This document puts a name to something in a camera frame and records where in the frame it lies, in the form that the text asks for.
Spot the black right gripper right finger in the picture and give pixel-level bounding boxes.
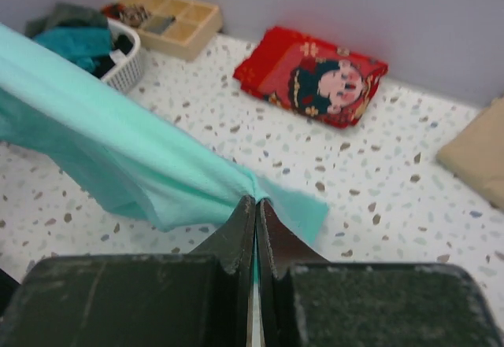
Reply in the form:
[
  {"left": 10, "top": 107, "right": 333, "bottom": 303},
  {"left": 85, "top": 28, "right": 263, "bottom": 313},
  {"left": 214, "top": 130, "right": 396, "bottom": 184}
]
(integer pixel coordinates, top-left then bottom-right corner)
[{"left": 255, "top": 201, "right": 503, "bottom": 346}]

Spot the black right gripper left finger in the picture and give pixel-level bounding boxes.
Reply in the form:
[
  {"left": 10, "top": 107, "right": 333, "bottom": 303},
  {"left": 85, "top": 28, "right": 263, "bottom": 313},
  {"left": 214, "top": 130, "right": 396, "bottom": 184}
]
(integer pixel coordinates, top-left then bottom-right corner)
[{"left": 1, "top": 196, "right": 255, "bottom": 346}]

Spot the mint green t shirt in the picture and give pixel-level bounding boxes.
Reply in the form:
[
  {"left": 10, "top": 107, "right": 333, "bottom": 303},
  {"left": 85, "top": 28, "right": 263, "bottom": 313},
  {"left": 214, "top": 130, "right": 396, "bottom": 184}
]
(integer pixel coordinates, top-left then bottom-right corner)
[{"left": 1, "top": 27, "right": 328, "bottom": 243}]

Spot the red folded cartoon blanket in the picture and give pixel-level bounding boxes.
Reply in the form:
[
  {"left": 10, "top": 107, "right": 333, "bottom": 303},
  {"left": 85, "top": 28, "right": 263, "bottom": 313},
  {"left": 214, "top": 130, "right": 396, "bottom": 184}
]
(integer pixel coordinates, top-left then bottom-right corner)
[{"left": 233, "top": 26, "right": 388, "bottom": 129}]

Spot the beige folded t shirt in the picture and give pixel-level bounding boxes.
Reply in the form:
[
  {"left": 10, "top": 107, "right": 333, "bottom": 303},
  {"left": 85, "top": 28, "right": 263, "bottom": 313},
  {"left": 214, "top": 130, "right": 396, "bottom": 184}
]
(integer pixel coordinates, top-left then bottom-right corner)
[{"left": 436, "top": 98, "right": 503, "bottom": 210}]

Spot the white plastic laundry basket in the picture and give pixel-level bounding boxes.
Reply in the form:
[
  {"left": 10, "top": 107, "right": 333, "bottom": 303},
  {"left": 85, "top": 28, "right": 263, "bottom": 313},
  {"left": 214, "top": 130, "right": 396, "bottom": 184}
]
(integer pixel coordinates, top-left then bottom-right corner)
[{"left": 101, "top": 18, "right": 145, "bottom": 94}]

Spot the black garment with label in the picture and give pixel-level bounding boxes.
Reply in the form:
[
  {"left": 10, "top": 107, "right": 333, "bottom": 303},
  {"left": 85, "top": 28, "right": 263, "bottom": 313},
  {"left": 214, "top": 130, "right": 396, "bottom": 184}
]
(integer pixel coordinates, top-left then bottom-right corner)
[{"left": 92, "top": 34, "right": 134, "bottom": 79}]

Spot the wooden compartment organizer box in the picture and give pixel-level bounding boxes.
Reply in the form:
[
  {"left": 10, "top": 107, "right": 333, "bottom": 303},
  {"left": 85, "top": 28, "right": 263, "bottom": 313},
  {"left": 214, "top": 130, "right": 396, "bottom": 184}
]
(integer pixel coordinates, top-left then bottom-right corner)
[{"left": 118, "top": 0, "right": 223, "bottom": 61}]

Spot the grey sock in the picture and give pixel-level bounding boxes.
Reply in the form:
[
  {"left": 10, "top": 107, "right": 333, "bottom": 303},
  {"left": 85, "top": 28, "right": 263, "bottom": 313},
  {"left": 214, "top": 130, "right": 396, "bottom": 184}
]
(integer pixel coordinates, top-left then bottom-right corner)
[{"left": 143, "top": 16, "right": 176, "bottom": 35}]

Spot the teal t shirt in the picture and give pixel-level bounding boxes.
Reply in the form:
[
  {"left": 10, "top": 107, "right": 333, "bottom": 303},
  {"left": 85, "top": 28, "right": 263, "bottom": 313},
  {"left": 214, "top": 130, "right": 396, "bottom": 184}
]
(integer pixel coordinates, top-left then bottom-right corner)
[{"left": 33, "top": 27, "right": 113, "bottom": 72}]

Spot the pink brown patterned sock roll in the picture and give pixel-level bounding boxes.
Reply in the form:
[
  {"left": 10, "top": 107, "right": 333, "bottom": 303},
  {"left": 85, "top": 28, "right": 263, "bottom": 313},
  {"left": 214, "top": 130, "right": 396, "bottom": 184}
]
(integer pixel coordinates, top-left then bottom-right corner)
[{"left": 119, "top": 5, "right": 151, "bottom": 28}]

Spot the red black patterned sock roll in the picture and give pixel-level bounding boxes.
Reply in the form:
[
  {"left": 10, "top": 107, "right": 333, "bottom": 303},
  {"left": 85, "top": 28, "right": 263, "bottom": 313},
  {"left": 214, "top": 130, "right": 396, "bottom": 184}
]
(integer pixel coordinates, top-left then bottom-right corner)
[{"left": 100, "top": 2, "right": 125, "bottom": 20}]

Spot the dark grey t shirt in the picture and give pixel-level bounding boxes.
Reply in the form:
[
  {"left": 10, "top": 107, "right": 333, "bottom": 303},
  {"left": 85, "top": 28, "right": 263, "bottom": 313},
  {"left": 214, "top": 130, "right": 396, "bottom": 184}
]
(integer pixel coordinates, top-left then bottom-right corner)
[{"left": 24, "top": 2, "right": 109, "bottom": 38}]

